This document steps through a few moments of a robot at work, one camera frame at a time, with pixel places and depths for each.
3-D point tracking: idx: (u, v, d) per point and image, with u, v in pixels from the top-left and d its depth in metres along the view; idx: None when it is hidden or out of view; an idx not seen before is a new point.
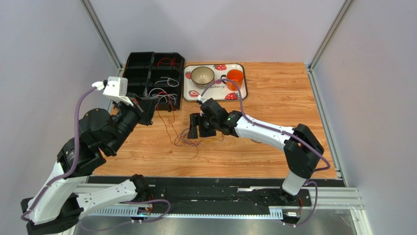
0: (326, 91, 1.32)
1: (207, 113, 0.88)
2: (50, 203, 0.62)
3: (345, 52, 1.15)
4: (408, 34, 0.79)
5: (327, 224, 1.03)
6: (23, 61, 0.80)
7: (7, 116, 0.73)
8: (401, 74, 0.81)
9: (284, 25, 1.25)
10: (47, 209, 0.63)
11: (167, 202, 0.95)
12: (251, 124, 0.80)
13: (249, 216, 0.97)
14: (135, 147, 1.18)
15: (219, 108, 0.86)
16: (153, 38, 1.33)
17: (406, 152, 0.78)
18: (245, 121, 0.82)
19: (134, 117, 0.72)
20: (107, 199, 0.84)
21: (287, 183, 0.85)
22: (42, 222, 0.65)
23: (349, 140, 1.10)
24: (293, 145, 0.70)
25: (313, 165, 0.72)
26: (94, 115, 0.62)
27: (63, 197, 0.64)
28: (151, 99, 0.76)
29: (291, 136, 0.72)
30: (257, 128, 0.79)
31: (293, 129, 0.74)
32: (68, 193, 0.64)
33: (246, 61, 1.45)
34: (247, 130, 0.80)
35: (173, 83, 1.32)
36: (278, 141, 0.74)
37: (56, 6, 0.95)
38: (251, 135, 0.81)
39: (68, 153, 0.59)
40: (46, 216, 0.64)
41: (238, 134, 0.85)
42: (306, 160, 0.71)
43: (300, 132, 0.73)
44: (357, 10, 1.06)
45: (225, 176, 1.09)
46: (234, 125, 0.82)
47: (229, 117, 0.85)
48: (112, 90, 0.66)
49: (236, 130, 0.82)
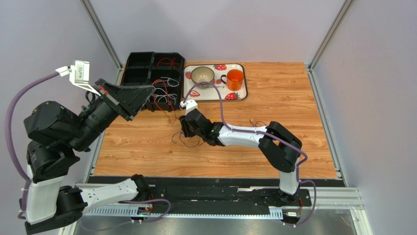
0: (326, 91, 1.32)
1: (192, 125, 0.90)
2: (35, 206, 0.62)
3: (345, 52, 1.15)
4: (407, 34, 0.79)
5: (327, 224, 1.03)
6: (22, 62, 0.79)
7: (7, 116, 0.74)
8: (401, 74, 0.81)
9: (283, 26, 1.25)
10: (36, 210, 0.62)
11: (169, 202, 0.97)
12: (231, 131, 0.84)
13: (249, 216, 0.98)
14: (134, 147, 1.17)
15: (204, 119, 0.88)
16: (154, 39, 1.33)
17: (406, 153, 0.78)
18: (226, 129, 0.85)
19: (106, 109, 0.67)
20: (109, 197, 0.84)
21: (282, 183, 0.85)
22: (36, 221, 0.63)
23: (349, 140, 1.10)
24: (267, 142, 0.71)
25: (292, 157, 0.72)
26: (41, 110, 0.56)
27: (47, 197, 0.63)
28: (134, 89, 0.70)
29: (264, 133, 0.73)
30: (237, 133, 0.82)
31: (266, 126, 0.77)
32: (52, 192, 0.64)
33: (246, 61, 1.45)
34: (228, 137, 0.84)
35: (173, 83, 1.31)
36: (254, 140, 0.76)
37: (56, 6, 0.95)
38: (234, 141, 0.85)
39: (33, 156, 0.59)
40: (39, 216, 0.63)
41: (223, 144, 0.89)
42: (284, 154, 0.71)
43: (271, 128, 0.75)
44: (356, 11, 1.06)
45: (225, 176, 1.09)
46: (217, 135, 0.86)
47: (213, 128, 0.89)
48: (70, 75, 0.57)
49: (220, 139, 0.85)
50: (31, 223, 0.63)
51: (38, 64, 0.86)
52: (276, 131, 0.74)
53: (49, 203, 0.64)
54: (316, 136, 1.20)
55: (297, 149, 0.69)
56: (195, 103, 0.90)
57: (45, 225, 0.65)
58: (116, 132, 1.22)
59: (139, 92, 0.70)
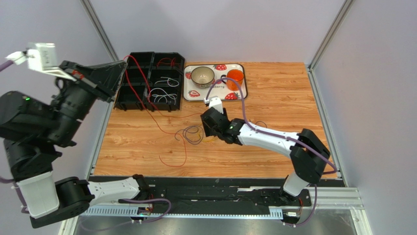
0: (326, 91, 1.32)
1: (208, 123, 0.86)
2: (33, 201, 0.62)
3: (345, 52, 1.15)
4: (407, 34, 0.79)
5: (327, 224, 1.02)
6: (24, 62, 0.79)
7: None
8: (401, 74, 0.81)
9: (284, 26, 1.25)
10: (34, 205, 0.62)
11: (169, 202, 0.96)
12: (255, 131, 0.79)
13: (249, 216, 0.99)
14: (135, 147, 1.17)
15: (220, 116, 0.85)
16: (154, 39, 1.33)
17: (406, 153, 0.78)
18: (249, 128, 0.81)
19: (84, 95, 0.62)
20: (115, 192, 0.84)
21: (289, 185, 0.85)
22: (39, 215, 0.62)
23: (349, 140, 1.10)
24: (299, 151, 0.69)
25: (319, 168, 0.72)
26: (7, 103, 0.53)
27: (39, 193, 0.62)
28: (105, 67, 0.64)
29: (296, 141, 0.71)
30: (261, 135, 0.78)
31: (298, 134, 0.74)
32: (44, 188, 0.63)
33: (246, 61, 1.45)
34: (250, 138, 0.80)
35: (173, 83, 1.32)
36: (284, 147, 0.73)
37: (55, 7, 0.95)
38: (255, 143, 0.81)
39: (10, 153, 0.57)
40: (40, 210, 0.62)
41: (241, 142, 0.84)
42: (312, 165, 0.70)
43: (305, 137, 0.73)
44: (357, 11, 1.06)
45: (225, 176, 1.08)
46: (237, 133, 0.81)
47: (231, 125, 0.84)
48: (34, 62, 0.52)
49: (240, 138, 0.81)
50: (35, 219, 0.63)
51: None
52: (307, 140, 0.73)
53: (45, 198, 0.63)
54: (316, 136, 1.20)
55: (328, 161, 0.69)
56: (219, 101, 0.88)
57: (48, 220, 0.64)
58: (116, 132, 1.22)
59: (115, 70, 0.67)
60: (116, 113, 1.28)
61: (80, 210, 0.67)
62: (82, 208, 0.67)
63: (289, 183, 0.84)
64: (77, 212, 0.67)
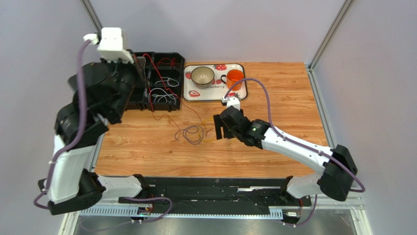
0: (326, 91, 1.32)
1: (227, 124, 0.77)
2: (63, 182, 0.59)
3: (345, 52, 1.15)
4: (407, 34, 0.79)
5: (327, 224, 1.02)
6: (24, 63, 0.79)
7: (11, 116, 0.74)
8: (402, 74, 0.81)
9: (284, 26, 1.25)
10: (61, 187, 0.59)
11: (169, 200, 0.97)
12: (282, 139, 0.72)
13: (249, 216, 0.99)
14: (135, 147, 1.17)
15: (242, 116, 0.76)
16: (154, 38, 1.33)
17: (407, 153, 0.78)
18: (275, 133, 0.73)
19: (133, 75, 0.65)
20: (122, 188, 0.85)
21: (293, 187, 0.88)
22: (60, 200, 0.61)
23: (349, 140, 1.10)
24: (332, 169, 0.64)
25: (348, 187, 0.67)
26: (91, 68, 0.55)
27: (74, 171, 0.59)
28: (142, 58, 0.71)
29: (331, 158, 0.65)
30: (289, 143, 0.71)
31: (332, 150, 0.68)
32: (79, 166, 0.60)
33: (246, 61, 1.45)
34: (276, 145, 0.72)
35: (173, 83, 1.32)
36: (316, 162, 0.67)
37: (55, 7, 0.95)
38: (279, 150, 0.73)
39: (64, 123, 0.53)
40: (63, 195, 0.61)
41: (262, 146, 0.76)
42: (343, 184, 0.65)
43: (339, 154, 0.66)
44: (357, 10, 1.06)
45: (225, 176, 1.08)
46: (261, 138, 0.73)
47: (253, 127, 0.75)
48: (112, 43, 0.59)
49: (263, 144, 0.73)
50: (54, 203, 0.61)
51: (38, 65, 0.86)
52: (340, 157, 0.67)
53: (73, 181, 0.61)
54: (316, 136, 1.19)
55: (360, 183, 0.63)
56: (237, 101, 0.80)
57: (67, 206, 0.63)
58: (116, 132, 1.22)
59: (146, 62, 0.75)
60: None
61: (92, 202, 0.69)
62: (96, 200, 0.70)
63: (295, 186, 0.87)
64: (89, 205, 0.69)
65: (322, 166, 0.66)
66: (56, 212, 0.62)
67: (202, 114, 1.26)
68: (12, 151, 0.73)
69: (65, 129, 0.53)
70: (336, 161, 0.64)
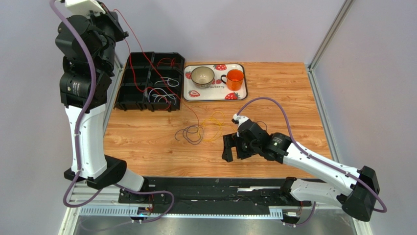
0: (326, 91, 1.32)
1: (246, 137, 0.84)
2: (93, 150, 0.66)
3: (345, 52, 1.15)
4: (406, 34, 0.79)
5: (327, 224, 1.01)
6: (22, 62, 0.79)
7: (11, 116, 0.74)
8: (402, 74, 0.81)
9: (284, 26, 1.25)
10: (93, 159, 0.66)
11: (169, 194, 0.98)
12: (306, 156, 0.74)
13: (249, 216, 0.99)
14: (135, 147, 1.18)
15: (260, 130, 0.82)
16: (154, 38, 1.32)
17: (407, 153, 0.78)
18: (298, 150, 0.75)
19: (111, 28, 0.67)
20: (131, 177, 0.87)
21: (299, 191, 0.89)
22: (97, 174, 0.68)
23: (349, 140, 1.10)
24: (361, 193, 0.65)
25: (375, 208, 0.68)
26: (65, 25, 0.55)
27: (97, 139, 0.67)
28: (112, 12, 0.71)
29: (359, 181, 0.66)
30: (312, 161, 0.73)
31: (359, 171, 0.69)
32: (99, 135, 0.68)
33: (246, 61, 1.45)
34: (299, 162, 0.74)
35: (173, 83, 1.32)
36: (342, 183, 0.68)
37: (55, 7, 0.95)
38: (300, 166, 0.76)
39: (74, 87, 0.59)
40: (98, 167, 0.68)
41: (282, 162, 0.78)
42: (369, 206, 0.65)
43: (367, 176, 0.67)
44: (357, 10, 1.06)
45: (225, 176, 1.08)
46: (283, 153, 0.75)
47: (274, 140, 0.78)
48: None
49: (285, 159, 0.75)
50: (93, 178, 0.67)
51: (38, 65, 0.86)
52: (368, 179, 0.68)
53: (101, 149, 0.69)
54: (316, 135, 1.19)
55: (385, 205, 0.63)
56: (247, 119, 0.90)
57: (105, 178, 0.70)
58: (117, 132, 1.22)
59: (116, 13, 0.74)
60: (116, 113, 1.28)
61: (122, 172, 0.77)
62: (124, 169, 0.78)
63: (302, 191, 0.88)
64: (120, 176, 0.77)
65: (349, 188, 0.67)
66: (99, 186, 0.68)
67: (202, 114, 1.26)
68: (11, 151, 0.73)
69: (77, 90, 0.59)
70: (363, 183, 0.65)
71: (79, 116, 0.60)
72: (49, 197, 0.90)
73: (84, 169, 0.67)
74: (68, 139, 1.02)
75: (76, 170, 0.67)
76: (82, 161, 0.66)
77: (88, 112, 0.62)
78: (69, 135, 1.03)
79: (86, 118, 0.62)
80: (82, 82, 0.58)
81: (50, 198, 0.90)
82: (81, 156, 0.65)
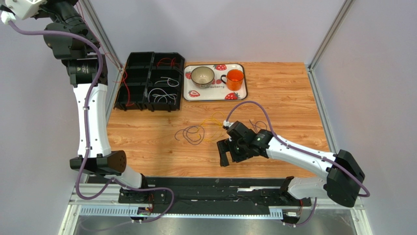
0: (326, 91, 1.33)
1: (234, 136, 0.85)
2: (100, 125, 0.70)
3: (345, 51, 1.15)
4: (408, 35, 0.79)
5: (328, 225, 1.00)
6: (21, 63, 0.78)
7: (10, 117, 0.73)
8: (402, 75, 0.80)
9: (283, 26, 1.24)
10: (101, 136, 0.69)
11: (170, 192, 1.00)
12: (286, 147, 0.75)
13: (250, 216, 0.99)
14: (135, 147, 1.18)
15: (246, 129, 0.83)
16: (153, 38, 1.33)
17: (408, 153, 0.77)
18: (279, 143, 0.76)
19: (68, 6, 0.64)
20: (131, 174, 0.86)
21: (293, 187, 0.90)
22: (105, 152, 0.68)
23: (349, 140, 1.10)
24: (336, 174, 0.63)
25: (357, 193, 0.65)
26: (50, 38, 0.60)
27: (103, 116, 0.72)
28: None
29: (333, 164, 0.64)
30: (292, 151, 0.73)
31: (335, 154, 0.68)
32: (104, 112, 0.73)
33: (246, 61, 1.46)
34: (281, 153, 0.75)
35: (173, 83, 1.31)
36: (319, 168, 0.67)
37: None
38: (284, 158, 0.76)
39: (82, 71, 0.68)
40: (105, 146, 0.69)
41: (267, 155, 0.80)
42: (349, 189, 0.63)
43: (343, 159, 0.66)
44: (357, 10, 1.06)
45: (225, 176, 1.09)
46: (266, 147, 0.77)
47: (258, 136, 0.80)
48: (20, 5, 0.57)
49: (268, 152, 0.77)
50: (102, 155, 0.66)
51: (37, 66, 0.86)
52: (345, 162, 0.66)
53: (105, 127, 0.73)
54: (316, 136, 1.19)
55: (366, 189, 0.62)
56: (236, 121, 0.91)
57: (113, 157, 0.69)
58: (117, 132, 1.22)
59: None
60: (116, 113, 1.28)
61: (125, 163, 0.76)
62: (125, 161, 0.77)
63: (297, 188, 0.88)
64: (124, 166, 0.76)
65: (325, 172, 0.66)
66: (109, 163, 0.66)
67: (202, 114, 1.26)
68: (11, 152, 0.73)
69: (87, 73, 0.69)
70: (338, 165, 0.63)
71: (90, 89, 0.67)
72: (49, 197, 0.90)
73: (93, 146, 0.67)
74: (68, 139, 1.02)
75: (84, 151, 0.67)
76: (90, 138, 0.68)
77: (97, 86, 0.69)
78: (69, 136, 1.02)
79: (95, 92, 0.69)
80: (90, 66, 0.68)
81: (49, 198, 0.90)
82: (89, 134, 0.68)
